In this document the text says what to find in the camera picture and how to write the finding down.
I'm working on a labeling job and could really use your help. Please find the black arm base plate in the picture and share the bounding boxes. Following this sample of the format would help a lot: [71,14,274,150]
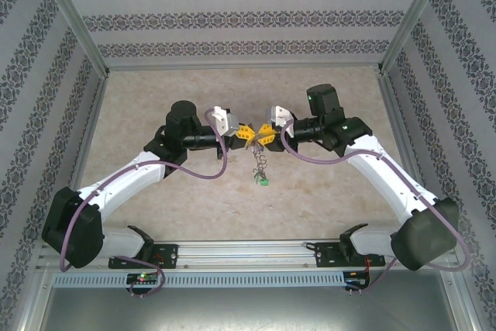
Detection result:
[314,241,387,268]
[108,243,179,270]

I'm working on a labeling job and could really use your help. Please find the large grey metal keyring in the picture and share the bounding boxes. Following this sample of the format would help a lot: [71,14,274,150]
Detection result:
[247,135,271,179]

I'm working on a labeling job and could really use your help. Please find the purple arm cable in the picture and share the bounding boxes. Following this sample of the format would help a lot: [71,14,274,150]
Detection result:
[281,119,472,297]
[57,108,229,300]

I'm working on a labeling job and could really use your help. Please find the aluminium frame rail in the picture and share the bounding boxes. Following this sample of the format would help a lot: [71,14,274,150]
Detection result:
[104,61,384,73]
[11,264,53,331]
[52,69,113,243]
[376,69,437,215]
[445,264,481,331]

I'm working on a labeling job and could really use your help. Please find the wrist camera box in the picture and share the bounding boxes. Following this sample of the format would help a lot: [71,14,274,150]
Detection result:
[208,105,241,138]
[265,104,298,130]

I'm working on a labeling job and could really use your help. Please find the aluminium frame post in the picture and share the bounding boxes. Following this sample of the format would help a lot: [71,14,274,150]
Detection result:
[38,0,112,76]
[377,0,453,76]

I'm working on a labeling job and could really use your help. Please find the wide aluminium base rail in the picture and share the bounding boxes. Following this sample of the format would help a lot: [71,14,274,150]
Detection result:
[36,240,460,270]

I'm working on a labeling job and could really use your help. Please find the slotted grey cable duct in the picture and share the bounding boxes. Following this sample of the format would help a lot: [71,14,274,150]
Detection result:
[52,271,346,288]

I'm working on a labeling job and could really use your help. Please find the small controller circuit board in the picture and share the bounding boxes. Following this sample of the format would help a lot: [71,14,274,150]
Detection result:
[343,271,371,289]
[126,273,160,289]

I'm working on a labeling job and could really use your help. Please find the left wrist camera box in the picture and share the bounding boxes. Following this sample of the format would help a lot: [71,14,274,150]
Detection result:
[208,105,241,138]

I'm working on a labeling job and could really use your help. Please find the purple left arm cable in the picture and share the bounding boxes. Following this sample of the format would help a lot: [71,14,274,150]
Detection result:
[57,108,229,300]

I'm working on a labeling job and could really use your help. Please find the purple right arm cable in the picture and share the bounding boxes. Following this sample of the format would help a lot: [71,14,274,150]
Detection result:
[281,119,472,297]

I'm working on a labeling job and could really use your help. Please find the grey sheet metal panel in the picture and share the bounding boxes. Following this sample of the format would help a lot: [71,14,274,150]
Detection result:
[38,286,466,331]

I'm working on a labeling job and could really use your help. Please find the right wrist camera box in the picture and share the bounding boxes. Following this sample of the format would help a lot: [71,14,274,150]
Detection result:
[265,104,298,130]

